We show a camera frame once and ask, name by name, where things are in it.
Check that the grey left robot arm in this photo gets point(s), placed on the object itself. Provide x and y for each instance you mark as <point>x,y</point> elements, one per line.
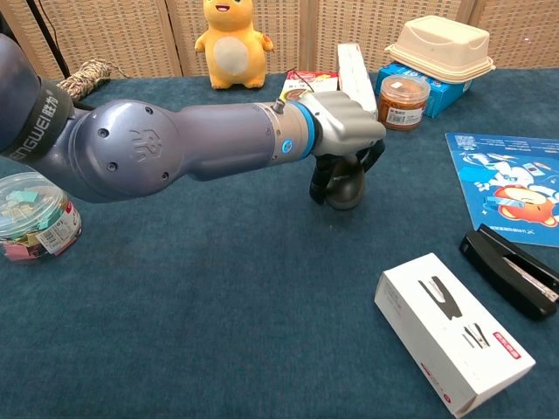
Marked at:
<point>153,144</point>

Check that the black stapler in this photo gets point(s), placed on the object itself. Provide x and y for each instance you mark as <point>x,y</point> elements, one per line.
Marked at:
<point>511,272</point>

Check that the beige plastic lunch container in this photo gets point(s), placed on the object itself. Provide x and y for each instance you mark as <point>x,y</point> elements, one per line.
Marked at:
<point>441,48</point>

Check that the clear jar of binder clips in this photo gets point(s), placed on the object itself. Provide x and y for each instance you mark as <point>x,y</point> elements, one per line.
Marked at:
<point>35,222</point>

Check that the blue cartoon booklet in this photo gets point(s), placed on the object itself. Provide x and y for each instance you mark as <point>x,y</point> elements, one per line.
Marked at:
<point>511,183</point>

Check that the black stand pole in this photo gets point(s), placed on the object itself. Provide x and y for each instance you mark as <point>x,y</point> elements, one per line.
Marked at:
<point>48,37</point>

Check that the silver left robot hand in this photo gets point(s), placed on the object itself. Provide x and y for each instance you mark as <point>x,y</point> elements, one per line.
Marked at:
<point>345,122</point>

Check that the white stapler box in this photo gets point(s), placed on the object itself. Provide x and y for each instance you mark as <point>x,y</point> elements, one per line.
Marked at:
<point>450,331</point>

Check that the red and white food box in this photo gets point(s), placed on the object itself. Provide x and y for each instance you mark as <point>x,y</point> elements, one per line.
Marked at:
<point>305,83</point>

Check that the blue cardboard box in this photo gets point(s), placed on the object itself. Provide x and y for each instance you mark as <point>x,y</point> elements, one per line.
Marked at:
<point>441,94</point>

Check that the clear jar of rubber bands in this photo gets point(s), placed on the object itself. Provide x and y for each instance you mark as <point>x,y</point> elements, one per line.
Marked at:
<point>402,102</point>

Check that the wicker folding screen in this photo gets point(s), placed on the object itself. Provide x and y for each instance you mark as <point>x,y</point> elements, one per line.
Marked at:
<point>349,26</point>

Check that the long white wrapped package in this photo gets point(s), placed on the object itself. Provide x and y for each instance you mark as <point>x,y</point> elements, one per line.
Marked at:
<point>354,70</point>

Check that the yellow plush toy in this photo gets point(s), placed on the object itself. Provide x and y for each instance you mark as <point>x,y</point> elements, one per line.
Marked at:
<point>233,48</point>

